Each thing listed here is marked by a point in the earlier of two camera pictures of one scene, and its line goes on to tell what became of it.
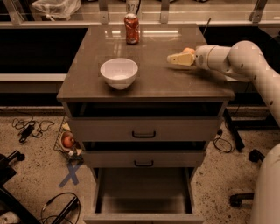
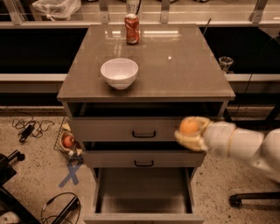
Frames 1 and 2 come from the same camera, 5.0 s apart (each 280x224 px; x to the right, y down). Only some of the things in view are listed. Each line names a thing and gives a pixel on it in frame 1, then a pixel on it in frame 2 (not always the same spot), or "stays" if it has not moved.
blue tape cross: (73, 170) stays
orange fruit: (188, 50) -> (189, 127)
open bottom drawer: (144, 195) stays
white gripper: (201, 57) -> (217, 136)
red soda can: (132, 26) stays
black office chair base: (246, 200) stays
